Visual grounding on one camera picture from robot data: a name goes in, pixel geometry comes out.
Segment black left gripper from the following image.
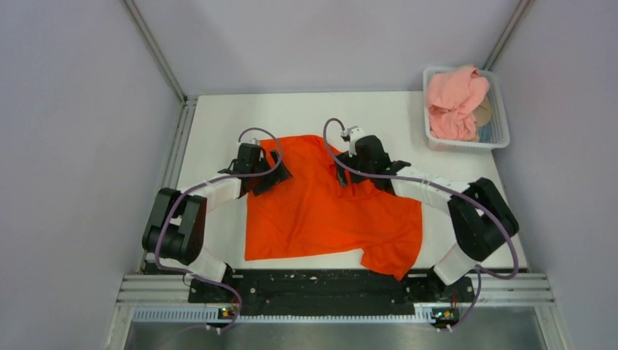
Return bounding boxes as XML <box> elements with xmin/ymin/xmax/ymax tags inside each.
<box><xmin>251</xmin><ymin>149</ymin><xmax>292</xmax><ymax>196</ymax></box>

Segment aluminium frame rail left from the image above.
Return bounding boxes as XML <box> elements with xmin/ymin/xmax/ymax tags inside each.
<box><xmin>140</xmin><ymin>96</ymin><xmax>199</xmax><ymax>271</ymax></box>

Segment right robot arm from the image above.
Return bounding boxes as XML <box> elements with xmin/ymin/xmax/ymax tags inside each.
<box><xmin>335</xmin><ymin>129</ymin><xmax>520</xmax><ymax>300</ymax></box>

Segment white plastic basket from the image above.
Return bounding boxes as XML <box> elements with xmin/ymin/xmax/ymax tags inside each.
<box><xmin>423</xmin><ymin>67</ymin><xmax>510</xmax><ymax>150</ymax></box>

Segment blue garment in basket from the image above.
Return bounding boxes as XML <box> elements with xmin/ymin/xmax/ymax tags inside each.
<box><xmin>477</xmin><ymin>124</ymin><xmax>493</xmax><ymax>143</ymax></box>

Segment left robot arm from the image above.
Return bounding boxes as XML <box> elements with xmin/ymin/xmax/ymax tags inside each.
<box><xmin>141</xmin><ymin>141</ymin><xmax>292</xmax><ymax>302</ymax></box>

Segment beige garment in basket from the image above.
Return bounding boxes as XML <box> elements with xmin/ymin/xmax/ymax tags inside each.
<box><xmin>474</xmin><ymin>96</ymin><xmax>493</xmax><ymax>128</ymax></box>

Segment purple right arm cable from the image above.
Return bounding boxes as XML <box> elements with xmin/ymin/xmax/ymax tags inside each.
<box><xmin>322</xmin><ymin>117</ymin><xmax>520</xmax><ymax>333</ymax></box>

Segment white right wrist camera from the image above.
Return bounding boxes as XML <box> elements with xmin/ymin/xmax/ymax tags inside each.
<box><xmin>340</xmin><ymin>125</ymin><xmax>367</xmax><ymax>145</ymax></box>

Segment orange t-shirt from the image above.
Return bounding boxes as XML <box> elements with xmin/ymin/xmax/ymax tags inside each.
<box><xmin>244</xmin><ymin>135</ymin><xmax>423</xmax><ymax>280</ymax></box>

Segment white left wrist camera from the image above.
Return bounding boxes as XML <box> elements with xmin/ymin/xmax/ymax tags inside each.
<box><xmin>238</xmin><ymin>138</ymin><xmax>261</xmax><ymax>146</ymax></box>

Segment aluminium frame rail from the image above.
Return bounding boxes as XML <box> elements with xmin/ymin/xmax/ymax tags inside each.
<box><xmin>103</xmin><ymin>269</ymin><xmax>572</xmax><ymax>349</ymax></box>
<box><xmin>140</xmin><ymin>96</ymin><xmax>199</xmax><ymax>271</ymax></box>

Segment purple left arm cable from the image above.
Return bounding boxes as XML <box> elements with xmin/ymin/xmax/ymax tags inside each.
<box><xmin>153</xmin><ymin>127</ymin><xmax>285</xmax><ymax>334</ymax></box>

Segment pink t-shirt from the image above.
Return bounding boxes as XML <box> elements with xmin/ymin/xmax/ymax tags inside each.
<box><xmin>426</xmin><ymin>65</ymin><xmax>490</xmax><ymax>142</ymax></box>

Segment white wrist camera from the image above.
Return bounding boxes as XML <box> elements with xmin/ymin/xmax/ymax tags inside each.
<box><xmin>238</xmin><ymin>138</ymin><xmax>261</xmax><ymax>146</ymax></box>
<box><xmin>340</xmin><ymin>125</ymin><xmax>367</xmax><ymax>145</ymax></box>

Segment aluminium frame rail front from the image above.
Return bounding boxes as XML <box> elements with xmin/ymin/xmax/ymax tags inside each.
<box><xmin>103</xmin><ymin>269</ymin><xmax>572</xmax><ymax>349</ymax></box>

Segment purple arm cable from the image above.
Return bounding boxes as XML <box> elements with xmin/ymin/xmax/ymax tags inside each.
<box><xmin>153</xmin><ymin>127</ymin><xmax>285</xmax><ymax>334</ymax></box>
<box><xmin>322</xmin><ymin>117</ymin><xmax>520</xmax><ymax>333</ymax></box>

